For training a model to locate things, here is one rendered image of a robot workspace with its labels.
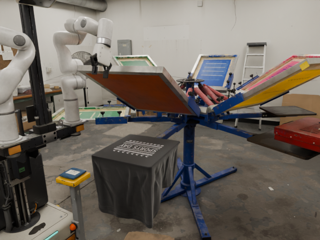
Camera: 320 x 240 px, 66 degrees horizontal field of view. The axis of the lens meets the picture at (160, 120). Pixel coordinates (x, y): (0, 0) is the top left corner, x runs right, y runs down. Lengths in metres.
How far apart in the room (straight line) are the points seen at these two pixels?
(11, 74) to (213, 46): 5.02
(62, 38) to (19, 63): 0.36
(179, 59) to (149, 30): 1.07
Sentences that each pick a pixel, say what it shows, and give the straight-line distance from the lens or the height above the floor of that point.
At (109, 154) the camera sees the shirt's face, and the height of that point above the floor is 0.95.
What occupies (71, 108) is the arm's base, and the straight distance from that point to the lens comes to 1.78.
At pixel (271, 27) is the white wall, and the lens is 5.83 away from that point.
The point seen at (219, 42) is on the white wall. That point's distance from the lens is 5.95.
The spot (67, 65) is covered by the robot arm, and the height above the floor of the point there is 1.52.
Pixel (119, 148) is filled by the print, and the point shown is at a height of 0.95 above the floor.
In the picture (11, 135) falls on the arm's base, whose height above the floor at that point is 1.17.
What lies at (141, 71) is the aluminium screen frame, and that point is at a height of 1.50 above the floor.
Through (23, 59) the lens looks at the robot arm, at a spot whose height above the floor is 1.57.
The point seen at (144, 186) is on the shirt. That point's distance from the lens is 1.57.
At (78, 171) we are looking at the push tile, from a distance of 1.47.
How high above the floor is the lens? 1.60
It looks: 15 degrees down
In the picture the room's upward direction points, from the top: 1 degrees counter-clockwise
